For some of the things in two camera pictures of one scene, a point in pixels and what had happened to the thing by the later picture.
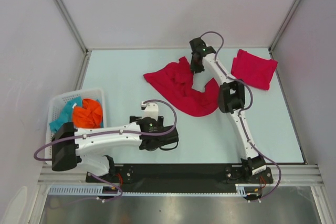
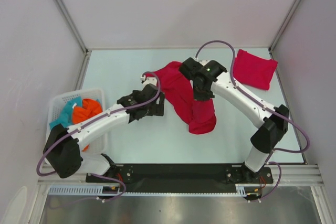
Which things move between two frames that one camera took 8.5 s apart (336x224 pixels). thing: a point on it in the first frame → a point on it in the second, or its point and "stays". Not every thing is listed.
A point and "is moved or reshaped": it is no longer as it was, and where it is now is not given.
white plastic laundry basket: x=56 y=103 stays
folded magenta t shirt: x=253 y=70 stays
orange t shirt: x=89 y=116 stays
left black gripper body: x=134 y=118 → x=155 y=109
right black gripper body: x=196 y=66 → x=201 y=95
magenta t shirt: x=174 y=83 is moved or reshaped
